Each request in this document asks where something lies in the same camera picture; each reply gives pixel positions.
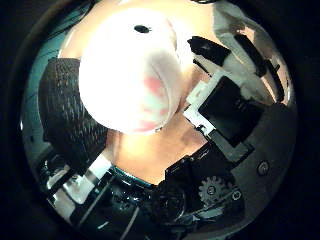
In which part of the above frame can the black mesh basket container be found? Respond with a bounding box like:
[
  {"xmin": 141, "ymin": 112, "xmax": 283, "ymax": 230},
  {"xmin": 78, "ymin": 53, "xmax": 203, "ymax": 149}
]
[{"xmin": 38, "ymin": 57, "xmax": 109, "ymax": 176}]

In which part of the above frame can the blue aluminium table rail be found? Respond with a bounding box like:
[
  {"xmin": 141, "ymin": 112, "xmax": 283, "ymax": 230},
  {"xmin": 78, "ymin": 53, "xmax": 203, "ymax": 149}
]
[{"xmin": 111, "ymin": 165, "xmax": 158, "ymax": 189}]

